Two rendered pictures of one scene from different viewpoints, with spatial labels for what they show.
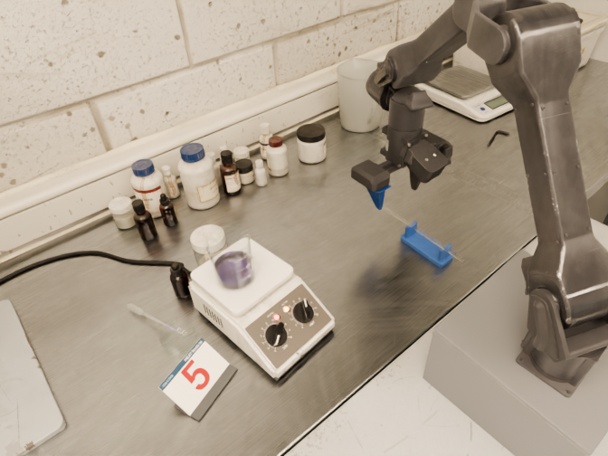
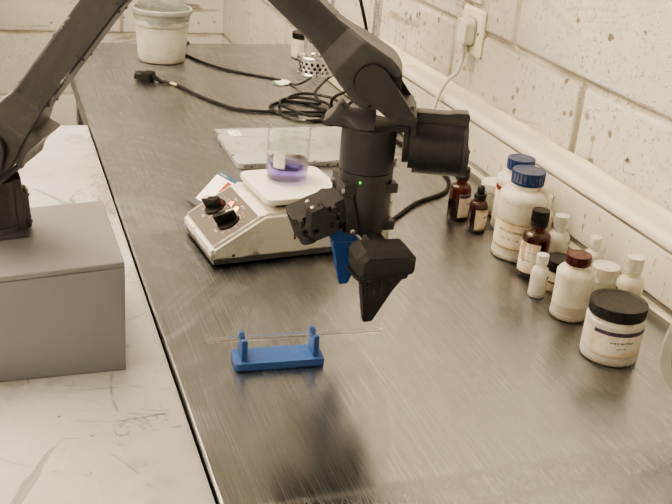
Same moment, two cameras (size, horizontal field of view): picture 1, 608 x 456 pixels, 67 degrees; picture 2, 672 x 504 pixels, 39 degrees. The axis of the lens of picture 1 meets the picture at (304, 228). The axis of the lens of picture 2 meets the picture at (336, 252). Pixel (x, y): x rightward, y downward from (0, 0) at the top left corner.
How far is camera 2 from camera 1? 143 cm
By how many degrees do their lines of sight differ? 86
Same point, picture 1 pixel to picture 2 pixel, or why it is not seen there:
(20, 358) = (318, 157)
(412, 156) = (321, 194)
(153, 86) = (631, 112)
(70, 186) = (511, 141)
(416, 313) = (180, 314)
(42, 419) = (249, 159)
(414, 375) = not seen: hidden behind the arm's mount
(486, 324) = (71, 218)
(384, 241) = (324, 339)
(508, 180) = not seen: outside the picture
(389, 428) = not seen: hidden behind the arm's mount
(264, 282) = (265, 186)
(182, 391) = (213, 187)
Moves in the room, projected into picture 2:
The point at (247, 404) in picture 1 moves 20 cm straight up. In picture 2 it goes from (179, 218) to (181, 85)
